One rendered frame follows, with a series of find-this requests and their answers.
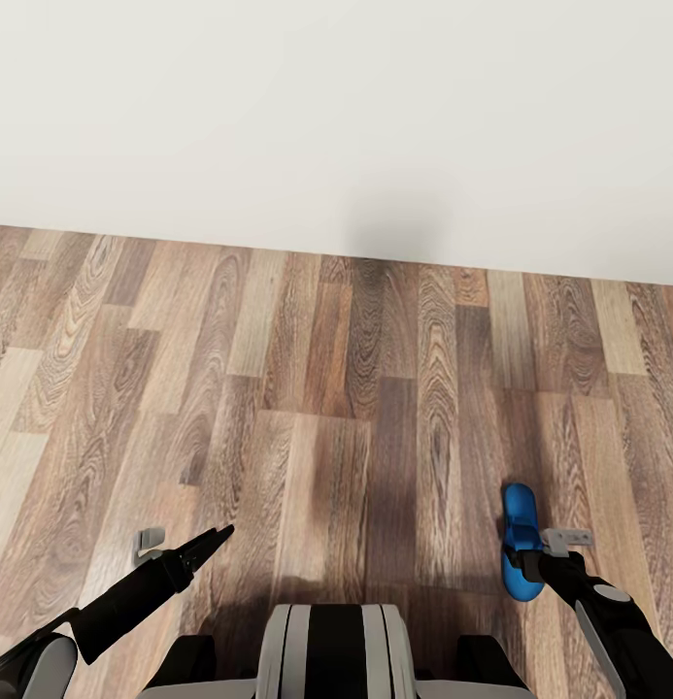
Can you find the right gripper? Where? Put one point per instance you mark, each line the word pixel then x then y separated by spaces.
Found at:
pixel 539 567

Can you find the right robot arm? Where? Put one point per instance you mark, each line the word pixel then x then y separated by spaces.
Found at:
pixel 634 662

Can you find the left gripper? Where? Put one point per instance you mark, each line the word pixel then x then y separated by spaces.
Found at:
pixel 147 588

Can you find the robot trunk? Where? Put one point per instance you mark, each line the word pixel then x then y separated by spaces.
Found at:
pixel 336 651

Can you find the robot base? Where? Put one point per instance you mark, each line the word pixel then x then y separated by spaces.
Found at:
pixel 482 668

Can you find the sandal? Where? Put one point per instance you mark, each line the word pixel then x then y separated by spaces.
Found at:
pixel 522 533

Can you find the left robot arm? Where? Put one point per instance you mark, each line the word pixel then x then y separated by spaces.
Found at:
pixel 40 665

